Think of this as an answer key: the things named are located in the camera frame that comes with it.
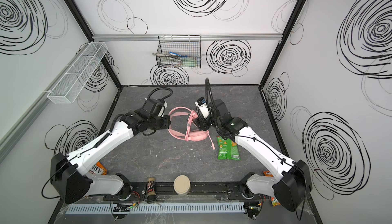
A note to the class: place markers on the pink headphones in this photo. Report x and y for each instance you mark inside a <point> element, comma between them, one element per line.
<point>189,134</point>

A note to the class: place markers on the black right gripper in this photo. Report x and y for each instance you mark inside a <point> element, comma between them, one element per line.
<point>198,124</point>

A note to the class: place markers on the green snack bag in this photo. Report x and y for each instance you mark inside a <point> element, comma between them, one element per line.
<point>227,149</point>

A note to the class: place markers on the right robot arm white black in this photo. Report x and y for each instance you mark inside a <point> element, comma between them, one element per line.
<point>290,183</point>

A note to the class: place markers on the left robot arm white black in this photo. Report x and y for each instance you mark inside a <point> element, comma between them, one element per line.
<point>70,173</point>

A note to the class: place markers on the black wire basket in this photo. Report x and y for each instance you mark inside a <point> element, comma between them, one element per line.
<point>179,50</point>

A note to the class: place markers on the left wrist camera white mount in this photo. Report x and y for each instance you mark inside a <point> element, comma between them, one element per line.
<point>162,109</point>

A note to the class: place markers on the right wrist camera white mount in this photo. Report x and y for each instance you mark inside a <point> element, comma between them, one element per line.
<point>202,107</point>

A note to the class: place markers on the clear plastic wall shelf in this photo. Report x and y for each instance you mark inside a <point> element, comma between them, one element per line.
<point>79,72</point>

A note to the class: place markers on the orange snack bag right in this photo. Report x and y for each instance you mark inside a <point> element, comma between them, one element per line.
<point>274,201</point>

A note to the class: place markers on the small brown bottle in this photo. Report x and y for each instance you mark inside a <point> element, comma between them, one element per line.
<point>151,194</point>

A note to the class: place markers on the beige round lid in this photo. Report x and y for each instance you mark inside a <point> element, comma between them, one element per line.
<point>182,185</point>

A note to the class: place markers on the orange white snack bag left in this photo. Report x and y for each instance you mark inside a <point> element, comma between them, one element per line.
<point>98,169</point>

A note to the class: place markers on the white slotted cable duct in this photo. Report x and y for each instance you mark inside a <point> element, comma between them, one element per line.
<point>170,208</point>

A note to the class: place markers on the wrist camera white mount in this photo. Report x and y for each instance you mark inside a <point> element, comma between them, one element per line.
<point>162,109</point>
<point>202,107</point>

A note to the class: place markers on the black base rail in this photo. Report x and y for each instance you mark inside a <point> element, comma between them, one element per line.
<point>222,191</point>

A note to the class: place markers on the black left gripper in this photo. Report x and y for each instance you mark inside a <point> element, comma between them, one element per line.
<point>165,122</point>

